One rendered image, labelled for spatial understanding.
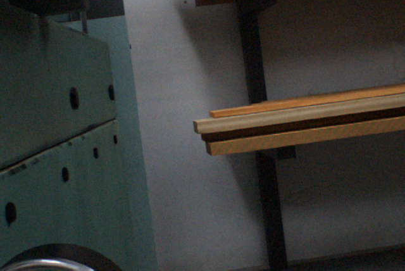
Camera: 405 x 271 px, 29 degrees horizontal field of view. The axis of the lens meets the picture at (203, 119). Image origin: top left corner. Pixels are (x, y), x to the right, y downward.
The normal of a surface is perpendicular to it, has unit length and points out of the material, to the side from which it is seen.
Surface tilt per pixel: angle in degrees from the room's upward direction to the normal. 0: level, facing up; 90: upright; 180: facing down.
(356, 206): 90
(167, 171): 90
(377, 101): 90
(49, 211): 90
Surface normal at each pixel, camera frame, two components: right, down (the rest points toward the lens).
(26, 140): 0.99, -0.13
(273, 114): 0.11, 0.02
